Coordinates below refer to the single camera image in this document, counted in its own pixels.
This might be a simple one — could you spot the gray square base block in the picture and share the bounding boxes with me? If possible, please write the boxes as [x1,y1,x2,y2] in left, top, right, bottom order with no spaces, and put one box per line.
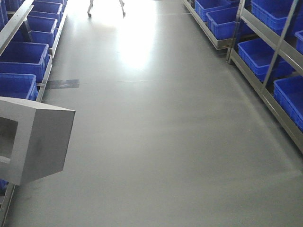
[0,97,75,185]

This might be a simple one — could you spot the blue bin right rack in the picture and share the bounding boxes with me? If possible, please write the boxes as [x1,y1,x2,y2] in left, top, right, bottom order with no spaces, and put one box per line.
[274,76,303,131]
[238,38,293,82]

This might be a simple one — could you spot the blue bin rack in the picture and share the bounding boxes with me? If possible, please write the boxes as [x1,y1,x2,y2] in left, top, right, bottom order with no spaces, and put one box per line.
[238,38,293,82]
[0,73,38,101]
[274,76,303,131]
[0,42,49,83]

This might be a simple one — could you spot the blue bin left rack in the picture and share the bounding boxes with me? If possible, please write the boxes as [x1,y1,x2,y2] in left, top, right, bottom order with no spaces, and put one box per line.
[0,42,49,83]
[0,73,38,101]

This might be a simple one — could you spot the right steel shelf rack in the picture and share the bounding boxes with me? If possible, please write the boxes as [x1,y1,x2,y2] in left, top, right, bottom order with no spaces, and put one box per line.
[184,0,303,149]

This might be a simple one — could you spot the steel shelf rack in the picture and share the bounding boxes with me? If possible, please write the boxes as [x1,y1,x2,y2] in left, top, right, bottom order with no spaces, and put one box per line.
[0,0,68,227]
[184,0,303,149]

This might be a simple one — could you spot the left steel shelf rack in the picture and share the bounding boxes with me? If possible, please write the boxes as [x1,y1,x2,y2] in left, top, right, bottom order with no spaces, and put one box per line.
[0,0,68,227]

